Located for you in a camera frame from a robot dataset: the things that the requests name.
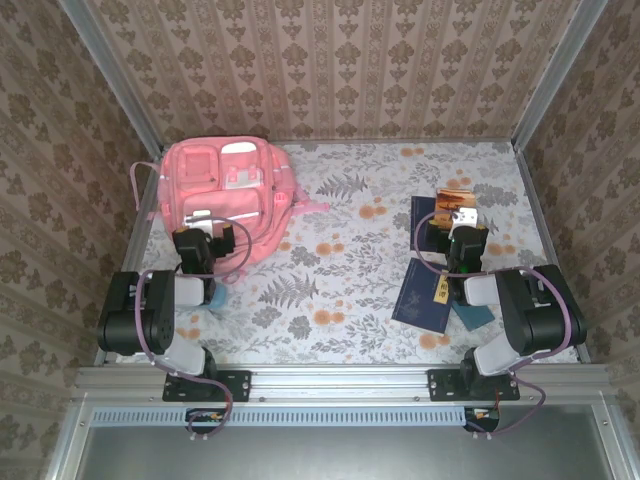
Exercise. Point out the aluminium front frame rail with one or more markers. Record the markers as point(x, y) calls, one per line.
point(340, 382)

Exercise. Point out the grey metal panel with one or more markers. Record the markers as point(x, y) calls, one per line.
point(340, 455)

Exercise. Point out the aluminium side frame rail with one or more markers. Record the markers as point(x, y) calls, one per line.
point(149, 190)
point(534, 200)

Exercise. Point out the orange paperback book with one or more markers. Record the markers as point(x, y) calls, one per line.
point(450, 200)

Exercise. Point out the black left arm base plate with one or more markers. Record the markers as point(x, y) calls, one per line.
point(240, 385)

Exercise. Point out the teal snap pouch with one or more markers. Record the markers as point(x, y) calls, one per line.
point(475, 317)

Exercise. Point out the large blue book yellow label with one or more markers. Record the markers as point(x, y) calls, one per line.
point(420, 300)

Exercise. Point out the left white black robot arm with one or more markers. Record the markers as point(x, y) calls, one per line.
point(135, 320)

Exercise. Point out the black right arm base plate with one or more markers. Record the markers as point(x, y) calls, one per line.
point(440, 385)

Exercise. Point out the aluminium back frame rail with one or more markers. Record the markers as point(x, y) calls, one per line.
point(450, 140)

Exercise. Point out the black wiring port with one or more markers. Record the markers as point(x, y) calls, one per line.
point(200, 419)
point(482, 417)

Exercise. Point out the small dark blue book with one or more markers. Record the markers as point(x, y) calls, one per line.
point(419, 210)

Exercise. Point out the pink backpack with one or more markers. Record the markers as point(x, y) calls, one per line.
point(190, 200)

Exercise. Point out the light blue pencil case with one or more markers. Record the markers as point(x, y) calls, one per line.
point(219, 297)

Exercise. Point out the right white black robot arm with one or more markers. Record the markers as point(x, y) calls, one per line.
point(540, 315)

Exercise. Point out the floral tablecloth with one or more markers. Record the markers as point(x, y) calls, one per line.
point(350, 325)

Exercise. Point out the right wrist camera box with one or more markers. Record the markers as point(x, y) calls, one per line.
point(467, 217)

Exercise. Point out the aluminium frame post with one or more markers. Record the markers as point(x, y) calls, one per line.
point(556, 75)
point(114, 75)

